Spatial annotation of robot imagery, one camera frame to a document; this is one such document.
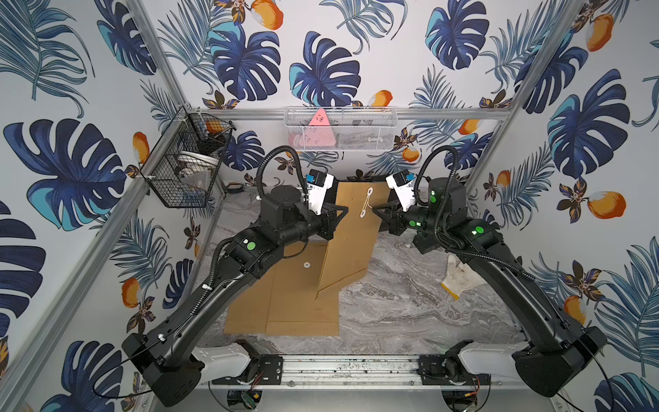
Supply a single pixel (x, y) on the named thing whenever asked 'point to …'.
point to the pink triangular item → (318, 133)
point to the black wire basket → (182, 168)
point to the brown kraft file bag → (250, 312)
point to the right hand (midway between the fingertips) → (375, 205)
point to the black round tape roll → (234, 187)
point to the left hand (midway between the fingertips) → (348, 204)
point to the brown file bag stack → (353, 247)
